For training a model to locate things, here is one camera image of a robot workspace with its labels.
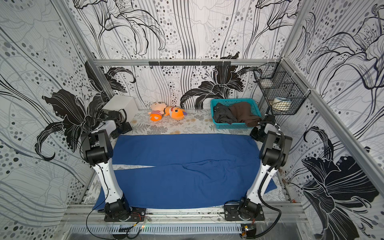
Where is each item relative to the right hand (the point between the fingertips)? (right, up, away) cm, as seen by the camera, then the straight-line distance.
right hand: (256, 133), depth 104 cm
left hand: (-95, +1, +2) cm, 95 cm away
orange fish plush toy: (-57, +15, +1) cm, 59 cm away
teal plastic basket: (-26, +6, -3) cm, 27 cm away
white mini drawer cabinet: (-99, +23, +3) cm, 102 cm away
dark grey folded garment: (-25, +14, -6) cm, 29 cm away
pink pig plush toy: (-72, +17, +7) cm, 74 cm away
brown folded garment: (-10, +16, -1) cm, 19 cm away
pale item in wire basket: (0, +31, -16) cm, 35 cm away
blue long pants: (-49, -21, -17) cm, 56 cm away
